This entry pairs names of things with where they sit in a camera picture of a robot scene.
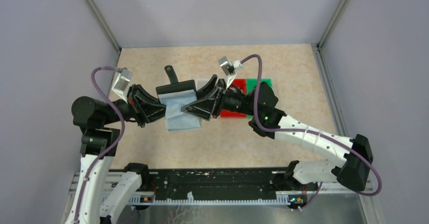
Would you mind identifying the black leather card holder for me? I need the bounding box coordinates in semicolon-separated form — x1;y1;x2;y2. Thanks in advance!
156;65;196;95

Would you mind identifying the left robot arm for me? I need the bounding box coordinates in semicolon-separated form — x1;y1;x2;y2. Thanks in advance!
66;84;166;223

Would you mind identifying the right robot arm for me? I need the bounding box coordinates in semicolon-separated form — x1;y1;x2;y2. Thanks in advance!
181;80;373;194

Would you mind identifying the white plastic bin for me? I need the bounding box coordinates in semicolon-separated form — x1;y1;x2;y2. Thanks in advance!
196;79;211;91

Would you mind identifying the red plastic bin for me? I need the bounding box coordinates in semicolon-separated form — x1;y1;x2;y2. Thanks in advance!
220;78;247;119

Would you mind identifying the green plastic bin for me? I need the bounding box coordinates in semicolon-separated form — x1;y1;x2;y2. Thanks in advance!
246;78;273;92

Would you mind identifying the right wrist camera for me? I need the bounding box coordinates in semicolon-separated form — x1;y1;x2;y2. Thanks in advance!
218;57;243;88

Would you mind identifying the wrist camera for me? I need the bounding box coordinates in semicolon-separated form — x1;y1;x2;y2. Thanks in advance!
111;68;133;101
218;57;243;88

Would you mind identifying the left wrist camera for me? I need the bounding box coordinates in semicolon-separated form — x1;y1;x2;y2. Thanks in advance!
111;68;133;101

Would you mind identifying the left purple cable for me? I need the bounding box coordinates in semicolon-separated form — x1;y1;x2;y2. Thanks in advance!
72;66;128;224

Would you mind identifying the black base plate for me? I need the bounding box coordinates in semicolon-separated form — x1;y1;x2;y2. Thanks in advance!
138;167;318;201

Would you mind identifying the aluminium frame rail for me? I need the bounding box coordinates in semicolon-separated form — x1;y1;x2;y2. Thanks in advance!
68;170;373;206

